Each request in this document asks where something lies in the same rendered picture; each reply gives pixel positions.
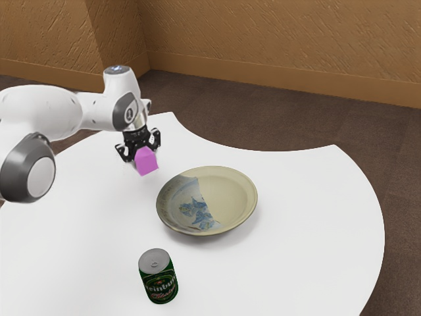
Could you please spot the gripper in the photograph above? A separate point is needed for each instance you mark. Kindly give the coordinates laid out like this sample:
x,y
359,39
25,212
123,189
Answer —
x,y
135,139

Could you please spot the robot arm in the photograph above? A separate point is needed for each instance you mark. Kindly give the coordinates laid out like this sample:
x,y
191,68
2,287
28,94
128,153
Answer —
x,y
59,112

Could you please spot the pink cube block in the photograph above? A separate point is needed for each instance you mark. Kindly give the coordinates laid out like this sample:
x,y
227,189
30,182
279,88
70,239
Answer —
x,y
146,163

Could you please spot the cream plate with blue pattern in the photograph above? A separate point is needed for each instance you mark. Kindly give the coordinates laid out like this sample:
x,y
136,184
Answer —
x,y
207,202

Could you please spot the green drink can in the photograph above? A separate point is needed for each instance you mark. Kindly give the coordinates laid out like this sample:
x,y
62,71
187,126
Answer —
x,y
158,276

